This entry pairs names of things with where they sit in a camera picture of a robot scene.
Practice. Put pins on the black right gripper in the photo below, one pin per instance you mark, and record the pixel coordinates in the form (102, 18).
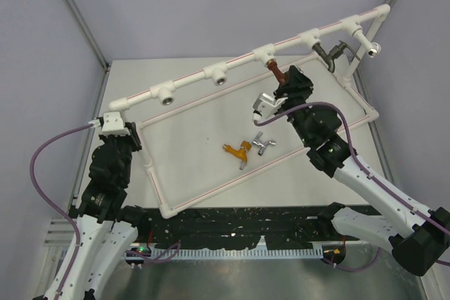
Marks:
(298, 86)

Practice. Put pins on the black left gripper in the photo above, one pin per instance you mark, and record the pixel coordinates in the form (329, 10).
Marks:
(133, 136)

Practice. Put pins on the brown faucet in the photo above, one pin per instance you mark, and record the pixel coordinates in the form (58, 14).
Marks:
(281, 77)

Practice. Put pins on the orange faucet blue knob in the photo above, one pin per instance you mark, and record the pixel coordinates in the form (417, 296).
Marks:
(241, 153)

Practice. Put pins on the white PVC pipe frame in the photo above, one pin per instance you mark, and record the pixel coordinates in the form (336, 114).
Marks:
(186, 109)

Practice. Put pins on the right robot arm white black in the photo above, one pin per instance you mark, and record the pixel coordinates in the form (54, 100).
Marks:
(414, 234)

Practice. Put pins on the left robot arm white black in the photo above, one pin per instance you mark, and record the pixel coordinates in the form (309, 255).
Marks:
(104, 229)

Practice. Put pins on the dark bronze installed faucet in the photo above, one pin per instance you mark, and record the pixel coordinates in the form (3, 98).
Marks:
(336, 51)

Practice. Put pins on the chrome faucet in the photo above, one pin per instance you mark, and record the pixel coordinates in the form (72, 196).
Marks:
(262, 145)

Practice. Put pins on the white installed faucet chrome tip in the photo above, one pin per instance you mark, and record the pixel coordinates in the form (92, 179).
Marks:
(372, 48)

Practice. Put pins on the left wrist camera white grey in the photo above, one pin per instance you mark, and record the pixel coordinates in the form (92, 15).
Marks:
(110, 124)

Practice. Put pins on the wrist camera white grey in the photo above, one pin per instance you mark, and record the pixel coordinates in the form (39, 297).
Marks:
(265, 106)
(110, 124)

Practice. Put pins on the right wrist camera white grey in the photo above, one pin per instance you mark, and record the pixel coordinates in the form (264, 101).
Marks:
(265, 106)

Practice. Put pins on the aluminium frame rail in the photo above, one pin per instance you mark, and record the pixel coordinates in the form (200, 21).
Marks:
(59, 234)

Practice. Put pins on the slotted grey cable duct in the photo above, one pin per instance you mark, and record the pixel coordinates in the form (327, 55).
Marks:
(259, 252)

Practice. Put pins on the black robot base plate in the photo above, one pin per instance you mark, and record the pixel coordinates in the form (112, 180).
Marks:
(232, 228)

